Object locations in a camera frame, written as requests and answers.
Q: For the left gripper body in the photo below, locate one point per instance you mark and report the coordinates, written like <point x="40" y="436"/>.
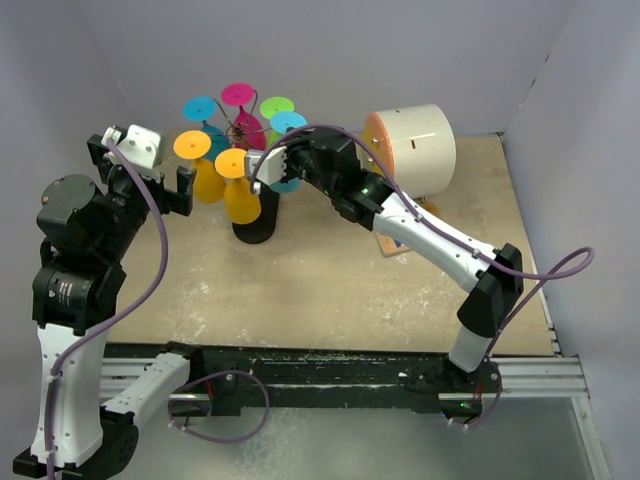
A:
<point x="126" y="194"/>

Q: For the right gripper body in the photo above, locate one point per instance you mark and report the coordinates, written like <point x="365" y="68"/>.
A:
<point x="300" y="161"/>

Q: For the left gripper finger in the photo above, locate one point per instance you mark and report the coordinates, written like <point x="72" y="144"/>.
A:
<point x="180" y="200"/>
<point x="98" y="154"/>

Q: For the orange wine glass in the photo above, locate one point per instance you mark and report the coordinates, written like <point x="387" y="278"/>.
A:
<point x="241" y="206"/>
<point x="193" y="145"/>

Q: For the blue wine glass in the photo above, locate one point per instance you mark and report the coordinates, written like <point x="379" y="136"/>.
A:
<point x="201" y="109"/>
<point x="295" y="120"/>

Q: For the pink plastic wine glass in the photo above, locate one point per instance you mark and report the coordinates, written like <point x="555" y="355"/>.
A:
<point x="247" y="131"/>

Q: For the green plastic wine glass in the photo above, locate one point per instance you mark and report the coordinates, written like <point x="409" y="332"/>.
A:
<point x="276" y="110"/>

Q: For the metal wine glass rack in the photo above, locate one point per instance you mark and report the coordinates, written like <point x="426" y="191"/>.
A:
<point x="263" y="228"/>

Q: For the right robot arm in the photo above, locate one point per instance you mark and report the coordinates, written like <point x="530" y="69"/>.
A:
<point x="327" y="160"/>

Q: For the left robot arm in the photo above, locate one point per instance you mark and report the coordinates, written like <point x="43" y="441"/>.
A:
<point x="88" y="225"/>

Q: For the white round drawer cabinet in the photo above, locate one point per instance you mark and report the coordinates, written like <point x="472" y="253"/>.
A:
<point x="416" y="145"/>

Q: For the children's picture book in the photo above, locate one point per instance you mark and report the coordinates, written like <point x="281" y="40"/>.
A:
<point x="391" y="247"/>

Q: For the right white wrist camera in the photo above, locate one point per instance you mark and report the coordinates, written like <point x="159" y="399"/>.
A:
<point x="267" y="172"/>

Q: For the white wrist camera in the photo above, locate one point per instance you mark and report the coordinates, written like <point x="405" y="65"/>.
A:
<point x="142" y="147"/>
<point x="267" y="172"/>

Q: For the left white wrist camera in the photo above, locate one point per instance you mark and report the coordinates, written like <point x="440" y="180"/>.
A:
<point x="142" y="147"/>

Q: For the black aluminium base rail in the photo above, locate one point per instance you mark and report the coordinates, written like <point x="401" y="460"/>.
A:
<point x="247" y="377"/>

